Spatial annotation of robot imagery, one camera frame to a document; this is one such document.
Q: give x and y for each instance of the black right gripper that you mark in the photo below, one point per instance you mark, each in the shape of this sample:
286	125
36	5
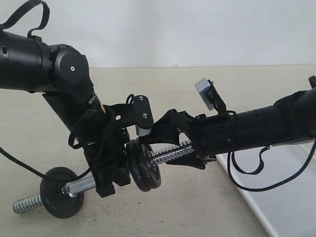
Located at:
167	130

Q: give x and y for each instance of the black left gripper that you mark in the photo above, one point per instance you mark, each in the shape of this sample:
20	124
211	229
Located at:
97	132

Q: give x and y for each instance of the black weight plate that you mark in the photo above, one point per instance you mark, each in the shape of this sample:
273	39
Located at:
150	172
54	198
134	166

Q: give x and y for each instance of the chrome dumbbell bar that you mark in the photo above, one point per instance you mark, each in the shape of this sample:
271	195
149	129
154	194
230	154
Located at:
87	183

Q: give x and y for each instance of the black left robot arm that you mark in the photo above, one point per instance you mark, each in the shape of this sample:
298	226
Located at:
61	74

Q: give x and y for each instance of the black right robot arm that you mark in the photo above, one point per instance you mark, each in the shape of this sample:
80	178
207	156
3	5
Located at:
290	120

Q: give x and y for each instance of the white rectangular tray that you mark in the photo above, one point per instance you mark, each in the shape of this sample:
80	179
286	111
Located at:
286	211

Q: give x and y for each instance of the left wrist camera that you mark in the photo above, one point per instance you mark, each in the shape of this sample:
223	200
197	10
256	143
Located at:
135	111

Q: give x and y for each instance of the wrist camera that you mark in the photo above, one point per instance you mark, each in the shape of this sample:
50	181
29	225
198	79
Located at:
135	111
210	96

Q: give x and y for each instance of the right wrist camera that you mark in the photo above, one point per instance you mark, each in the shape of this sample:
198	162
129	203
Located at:
210	96

